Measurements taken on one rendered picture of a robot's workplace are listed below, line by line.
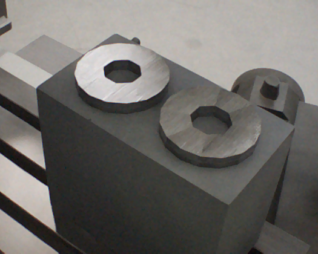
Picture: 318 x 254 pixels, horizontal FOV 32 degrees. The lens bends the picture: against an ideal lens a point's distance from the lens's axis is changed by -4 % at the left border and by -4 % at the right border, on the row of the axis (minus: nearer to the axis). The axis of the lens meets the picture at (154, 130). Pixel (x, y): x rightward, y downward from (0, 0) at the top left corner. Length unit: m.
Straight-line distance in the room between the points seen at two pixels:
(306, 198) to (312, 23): 1.69
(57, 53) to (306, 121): 0.59
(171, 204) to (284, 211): 0.67
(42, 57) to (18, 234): 0.62
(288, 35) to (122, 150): 2.19
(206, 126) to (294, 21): 2.28
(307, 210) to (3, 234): 0.69
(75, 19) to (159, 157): 2.16
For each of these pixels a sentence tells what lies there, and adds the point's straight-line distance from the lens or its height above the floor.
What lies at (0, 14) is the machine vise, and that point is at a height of 0.95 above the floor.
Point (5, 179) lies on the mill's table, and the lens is 0.72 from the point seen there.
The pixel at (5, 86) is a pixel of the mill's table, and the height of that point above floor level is 0.92.
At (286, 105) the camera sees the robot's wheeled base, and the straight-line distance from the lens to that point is 1.33.
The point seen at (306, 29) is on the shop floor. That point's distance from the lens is 2.74.
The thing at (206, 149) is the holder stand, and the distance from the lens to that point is 0.47.
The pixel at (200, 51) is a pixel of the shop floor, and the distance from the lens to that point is 2.45.
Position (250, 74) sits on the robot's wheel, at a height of 0.58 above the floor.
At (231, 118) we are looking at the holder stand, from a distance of 0.50.
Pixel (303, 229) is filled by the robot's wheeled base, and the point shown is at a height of 0.57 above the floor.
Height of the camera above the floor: 1.46
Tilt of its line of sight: 45 degrees down
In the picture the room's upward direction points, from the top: 4 degrees clockwise
